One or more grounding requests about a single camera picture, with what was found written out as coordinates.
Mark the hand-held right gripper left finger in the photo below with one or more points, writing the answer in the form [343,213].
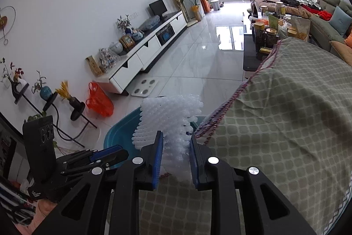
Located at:
[156,163]

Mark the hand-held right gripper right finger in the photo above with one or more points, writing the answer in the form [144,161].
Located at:
[194,166]

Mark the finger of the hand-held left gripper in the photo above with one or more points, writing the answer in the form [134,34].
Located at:
[117,158]
[107,150]

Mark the teal plastic bin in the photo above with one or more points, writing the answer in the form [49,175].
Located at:
[121,130]

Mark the white foam fruit net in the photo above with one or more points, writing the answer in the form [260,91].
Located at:
[170,119]

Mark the person's left forearm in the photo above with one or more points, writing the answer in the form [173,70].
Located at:
[38,215]

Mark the black metal plant stand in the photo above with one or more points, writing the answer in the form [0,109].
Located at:
[51,104]

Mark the orange plastic bag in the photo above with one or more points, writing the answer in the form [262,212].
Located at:
[99,102]

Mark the blue vase with plant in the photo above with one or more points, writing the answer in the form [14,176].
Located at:
[45,92]

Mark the dark vase with yellow wheat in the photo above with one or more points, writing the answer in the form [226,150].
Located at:
[66,91]

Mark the white bathroom scale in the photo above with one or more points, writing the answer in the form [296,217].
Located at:
[144,87]

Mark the red leaf branch arrangement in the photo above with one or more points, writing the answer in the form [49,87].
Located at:
[15,72]

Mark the yellow brown box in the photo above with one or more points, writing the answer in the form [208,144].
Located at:
[94,65]

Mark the white black TV cabinet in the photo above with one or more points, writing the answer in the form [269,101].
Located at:
[132,64]

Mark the clear wrapped gift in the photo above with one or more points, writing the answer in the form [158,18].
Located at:
[108,58]

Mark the green patterned tablecloth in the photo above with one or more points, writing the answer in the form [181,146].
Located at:
[275,113]

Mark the white ceramic pot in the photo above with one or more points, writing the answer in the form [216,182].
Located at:
[117,47]

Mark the blue white porcelain jar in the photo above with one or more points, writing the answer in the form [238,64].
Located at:
[137,35]

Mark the small plant in blue vase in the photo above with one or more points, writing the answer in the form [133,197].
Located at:
[125,23]

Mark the blue patterned bag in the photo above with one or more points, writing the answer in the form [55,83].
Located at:
[150,23]

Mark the group of glass jars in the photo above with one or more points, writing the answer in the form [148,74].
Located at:
[271,36]

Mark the black monitor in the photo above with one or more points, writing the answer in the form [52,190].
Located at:
[158,7]

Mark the gold floor stand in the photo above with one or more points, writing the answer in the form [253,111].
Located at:
[180,3]

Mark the small white bin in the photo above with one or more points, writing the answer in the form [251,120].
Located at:
[215,5]

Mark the green brown sofa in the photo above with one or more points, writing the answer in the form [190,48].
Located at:
[321,28]

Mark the red cloth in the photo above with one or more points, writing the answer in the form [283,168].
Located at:
[321,14]

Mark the orange cushion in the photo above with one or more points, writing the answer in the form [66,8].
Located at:
[348,41]

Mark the blue cushion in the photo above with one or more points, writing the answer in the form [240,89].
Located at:
[339,21]

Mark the gold picture frame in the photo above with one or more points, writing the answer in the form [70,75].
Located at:
[127,41]

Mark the round wall decoration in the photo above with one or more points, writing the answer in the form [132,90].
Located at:
[2,21]

